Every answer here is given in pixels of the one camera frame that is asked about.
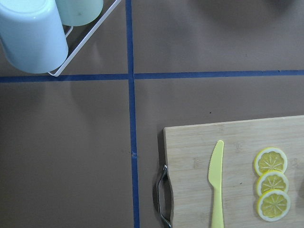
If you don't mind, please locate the bamboo cutting board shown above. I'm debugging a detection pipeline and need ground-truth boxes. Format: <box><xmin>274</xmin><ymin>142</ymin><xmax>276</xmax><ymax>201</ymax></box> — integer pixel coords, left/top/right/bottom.
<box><xmin>163</xmin><ymin>115</ymin><xmax>304</xmax><ymax>228</ymax></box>

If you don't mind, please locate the yellow plastic knife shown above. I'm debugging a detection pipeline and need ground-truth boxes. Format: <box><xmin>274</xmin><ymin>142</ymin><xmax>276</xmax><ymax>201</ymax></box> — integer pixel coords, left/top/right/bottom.
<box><xmin>208</xmin><ymin>140</ymin><xmax>224</xmax><ymax>228</ymax></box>

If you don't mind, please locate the lemon slice far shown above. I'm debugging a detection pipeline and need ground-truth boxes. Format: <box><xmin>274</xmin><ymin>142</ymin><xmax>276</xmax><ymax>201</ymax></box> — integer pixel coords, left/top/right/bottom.
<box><xmin>253</xmin><ymin>147</ymin><xmax>288</xmax><ymax>176</ymax></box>

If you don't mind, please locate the lemon slice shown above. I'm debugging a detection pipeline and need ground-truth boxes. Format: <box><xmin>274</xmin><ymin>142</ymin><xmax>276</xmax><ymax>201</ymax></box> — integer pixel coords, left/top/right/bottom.
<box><xmin>253</xmin><ymin>147</ymin><xmax>288</xmax><ymax>176</ymax></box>
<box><xmin>256</xmin><ymin>190</ymin><xmax>291</xmax><ymax>222</ymax></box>
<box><xmin>256</xmin><ymin>171</ymin><xmax>289</xmax><ymax>196</ymax></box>

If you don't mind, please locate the mint green cup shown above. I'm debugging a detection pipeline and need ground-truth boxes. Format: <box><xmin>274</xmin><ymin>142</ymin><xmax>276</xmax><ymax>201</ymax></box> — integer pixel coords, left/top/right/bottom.
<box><xmin>55</xmin><ymin>0</ymin><xmax>104</xmax><ymax>27</ymax></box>

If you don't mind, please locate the lemon slice middle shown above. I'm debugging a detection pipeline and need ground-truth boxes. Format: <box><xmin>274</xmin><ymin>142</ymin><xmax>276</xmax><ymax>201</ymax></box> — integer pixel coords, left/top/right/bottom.
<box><xmin>256</xmin><ymin>171</ymin><xmax>289</xmax><ymax>196</ymax></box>

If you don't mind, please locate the light blue cup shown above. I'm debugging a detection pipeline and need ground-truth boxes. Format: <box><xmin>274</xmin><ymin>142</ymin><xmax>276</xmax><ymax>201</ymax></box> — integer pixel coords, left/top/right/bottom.
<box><xmin>0</xmin><ymin>0</ymin><xmax>68</xmax><ymax>74</ymax></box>

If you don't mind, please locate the lemon slice near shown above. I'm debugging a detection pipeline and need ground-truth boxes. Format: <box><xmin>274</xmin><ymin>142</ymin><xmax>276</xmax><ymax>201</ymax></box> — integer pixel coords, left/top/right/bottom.
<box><xmin>256</xmin><ymin>190</ymin><xmax>291</xmax><ymax>222</ymax></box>

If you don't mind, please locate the white wire cup rack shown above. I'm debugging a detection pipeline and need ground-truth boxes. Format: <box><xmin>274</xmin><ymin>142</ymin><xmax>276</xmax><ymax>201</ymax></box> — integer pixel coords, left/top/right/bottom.
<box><xmin>48</xmin><ymin>0</ymin><xmax>121</xmax><ymax>77</ymax></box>

